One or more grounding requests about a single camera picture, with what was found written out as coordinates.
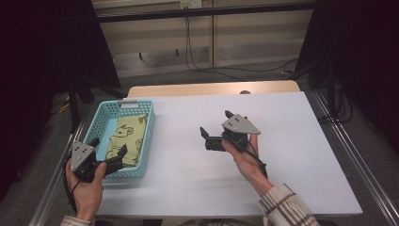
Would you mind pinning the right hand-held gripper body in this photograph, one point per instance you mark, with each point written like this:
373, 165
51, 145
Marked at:
240, 125

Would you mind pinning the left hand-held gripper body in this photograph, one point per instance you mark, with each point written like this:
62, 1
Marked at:
82, 155

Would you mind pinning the yellow patterned cloth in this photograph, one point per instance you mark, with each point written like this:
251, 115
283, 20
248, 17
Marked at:
127, 141

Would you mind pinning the light blue perforated plastic basket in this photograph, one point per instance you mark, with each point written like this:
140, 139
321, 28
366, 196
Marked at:
147, 141

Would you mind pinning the person's right hand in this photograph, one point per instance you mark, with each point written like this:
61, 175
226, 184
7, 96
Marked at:
247, 163

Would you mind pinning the person's left hand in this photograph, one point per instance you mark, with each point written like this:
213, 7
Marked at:
87, 194

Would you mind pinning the light wooden table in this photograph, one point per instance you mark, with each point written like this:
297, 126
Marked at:
213, 88

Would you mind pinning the black metal stand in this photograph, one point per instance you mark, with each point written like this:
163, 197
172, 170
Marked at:
73, 106

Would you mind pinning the white table mat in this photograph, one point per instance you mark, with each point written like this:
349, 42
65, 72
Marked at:
282, 163

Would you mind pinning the beige wooden cabinet desk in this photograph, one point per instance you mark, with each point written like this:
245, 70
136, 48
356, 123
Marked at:
251, 37

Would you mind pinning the black curtain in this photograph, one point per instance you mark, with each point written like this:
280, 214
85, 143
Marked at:
360, 47
47, 47

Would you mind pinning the aluminium floor rail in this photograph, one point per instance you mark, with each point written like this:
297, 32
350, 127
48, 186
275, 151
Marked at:
360, 157
53, 185

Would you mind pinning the white wall socket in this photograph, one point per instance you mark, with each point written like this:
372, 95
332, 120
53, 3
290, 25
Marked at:
190, 3

